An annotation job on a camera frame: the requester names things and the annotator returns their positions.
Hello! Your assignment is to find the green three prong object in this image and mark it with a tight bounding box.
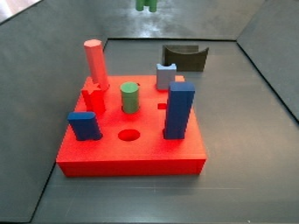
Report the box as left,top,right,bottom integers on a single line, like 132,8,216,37
135,0,158,12

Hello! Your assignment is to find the red peg board base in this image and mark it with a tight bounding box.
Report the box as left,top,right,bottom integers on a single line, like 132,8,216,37
56,75,207,177

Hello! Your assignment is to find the black curved fixture cradle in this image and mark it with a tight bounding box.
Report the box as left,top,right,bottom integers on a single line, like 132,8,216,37
163,45,210,72

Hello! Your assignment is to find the green cylinder peg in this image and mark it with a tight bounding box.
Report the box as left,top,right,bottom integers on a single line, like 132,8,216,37
120,81,139,114

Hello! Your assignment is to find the tall dark blue square peg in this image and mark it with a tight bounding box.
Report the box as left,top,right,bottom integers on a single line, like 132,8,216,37
163,81,195,139

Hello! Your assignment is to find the light blue notched peg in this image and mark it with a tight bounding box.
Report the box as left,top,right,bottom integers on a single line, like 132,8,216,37
156,64,176,90

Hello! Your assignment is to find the red star peg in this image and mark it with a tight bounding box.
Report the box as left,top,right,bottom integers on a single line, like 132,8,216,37
80,77,107,114

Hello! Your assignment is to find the short dark blue peg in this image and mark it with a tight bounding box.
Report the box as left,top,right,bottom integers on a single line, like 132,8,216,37
68,112,103,141

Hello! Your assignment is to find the tall pink octagonal peg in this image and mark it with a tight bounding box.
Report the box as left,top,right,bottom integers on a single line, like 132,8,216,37
84,39,110,91

